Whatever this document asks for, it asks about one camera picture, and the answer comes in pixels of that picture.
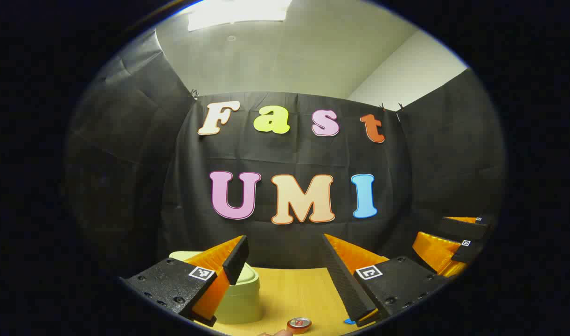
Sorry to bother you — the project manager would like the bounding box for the green desktop garbage bin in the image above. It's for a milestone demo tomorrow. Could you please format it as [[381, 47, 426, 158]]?
[[168, 251, 262, 325]]

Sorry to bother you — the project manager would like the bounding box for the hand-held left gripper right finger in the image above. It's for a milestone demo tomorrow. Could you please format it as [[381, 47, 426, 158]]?
[[322, 233, 449, 327]]

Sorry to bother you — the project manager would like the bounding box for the red pop can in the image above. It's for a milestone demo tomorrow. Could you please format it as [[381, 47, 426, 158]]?
[[287, 317, 312, 335]]

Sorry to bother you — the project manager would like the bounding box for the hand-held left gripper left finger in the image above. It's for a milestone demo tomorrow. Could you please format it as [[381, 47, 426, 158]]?
[[122, 236, 249, 327]]

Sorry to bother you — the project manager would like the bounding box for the ceiling light panel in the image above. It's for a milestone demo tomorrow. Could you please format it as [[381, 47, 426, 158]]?
[[187, 0, 292, 32]]

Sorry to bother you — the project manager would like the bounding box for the black backdrop cloth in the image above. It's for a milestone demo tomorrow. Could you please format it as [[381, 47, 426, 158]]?
[[63, 28, 505, 280]]

